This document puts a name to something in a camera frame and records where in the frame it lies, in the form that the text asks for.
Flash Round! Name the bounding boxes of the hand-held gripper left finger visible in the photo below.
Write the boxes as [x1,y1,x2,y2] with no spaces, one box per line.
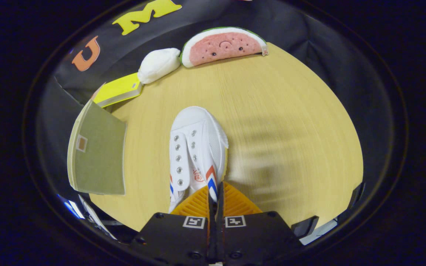
[132,185,214,266]

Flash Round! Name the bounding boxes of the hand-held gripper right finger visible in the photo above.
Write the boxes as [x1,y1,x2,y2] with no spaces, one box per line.
[216,181,304,266]

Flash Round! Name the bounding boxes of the white striped canvas shoe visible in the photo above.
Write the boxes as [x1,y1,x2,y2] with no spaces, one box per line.
[168,106,229,214]

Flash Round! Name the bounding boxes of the grey-green fabric storage box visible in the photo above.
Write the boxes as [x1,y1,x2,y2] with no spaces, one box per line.
[67,99,128,195]

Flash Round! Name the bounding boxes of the black block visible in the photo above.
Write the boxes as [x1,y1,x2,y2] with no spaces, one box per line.
[291,215,320,239]

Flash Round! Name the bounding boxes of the white device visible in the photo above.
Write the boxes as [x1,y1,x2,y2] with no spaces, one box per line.
[78,195,117,241]

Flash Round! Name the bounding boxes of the blue printed sheet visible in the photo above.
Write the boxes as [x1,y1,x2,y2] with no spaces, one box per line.
[57,195,86,219]

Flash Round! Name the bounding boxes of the yellow book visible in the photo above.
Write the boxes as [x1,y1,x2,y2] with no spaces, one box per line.
[93,72,143,108]

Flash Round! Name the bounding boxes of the white plush toy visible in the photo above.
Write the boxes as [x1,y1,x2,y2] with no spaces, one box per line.
[138,48,181,85]

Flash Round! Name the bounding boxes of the watermelon slice plush toy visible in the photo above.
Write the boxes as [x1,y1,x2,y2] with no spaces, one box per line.
[180,27,269,68]

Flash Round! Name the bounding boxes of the black backdrop cloth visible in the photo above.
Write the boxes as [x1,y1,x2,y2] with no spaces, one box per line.
[35,0,396,207]

